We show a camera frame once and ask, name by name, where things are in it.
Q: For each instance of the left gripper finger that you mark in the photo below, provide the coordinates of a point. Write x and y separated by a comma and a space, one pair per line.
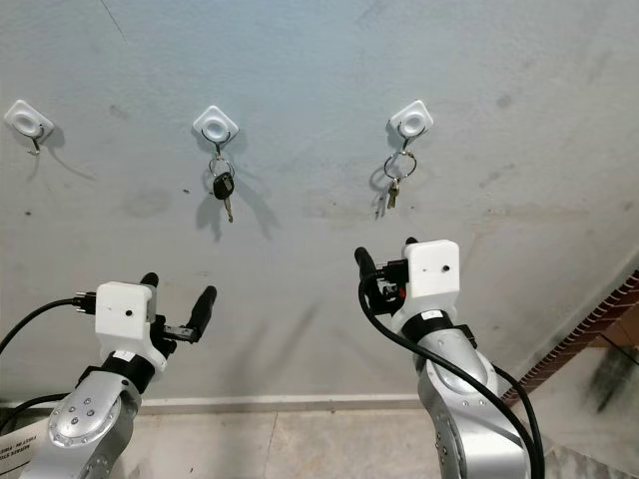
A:
207, 304
150, 279

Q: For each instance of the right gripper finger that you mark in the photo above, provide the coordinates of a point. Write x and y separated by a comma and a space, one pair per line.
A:
410, 241
364, 261

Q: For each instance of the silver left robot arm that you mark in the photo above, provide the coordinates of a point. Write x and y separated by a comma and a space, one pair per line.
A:
95, 429

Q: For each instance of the red tiled pillar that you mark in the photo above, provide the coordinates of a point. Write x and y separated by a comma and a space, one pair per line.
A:
584, 324

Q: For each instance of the white printed cardboard box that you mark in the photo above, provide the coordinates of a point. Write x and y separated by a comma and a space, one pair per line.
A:
20, 454

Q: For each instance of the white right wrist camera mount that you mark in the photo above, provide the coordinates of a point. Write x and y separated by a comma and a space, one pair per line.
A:
431, 269

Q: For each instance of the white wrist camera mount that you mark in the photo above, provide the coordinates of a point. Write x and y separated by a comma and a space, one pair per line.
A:
431, 269
128, 311

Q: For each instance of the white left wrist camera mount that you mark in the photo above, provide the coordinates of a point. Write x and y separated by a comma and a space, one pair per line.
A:
128, 311

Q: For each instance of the white square wall hook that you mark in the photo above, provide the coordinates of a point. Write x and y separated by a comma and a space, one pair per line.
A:
410, 120
216, 125
27, 118

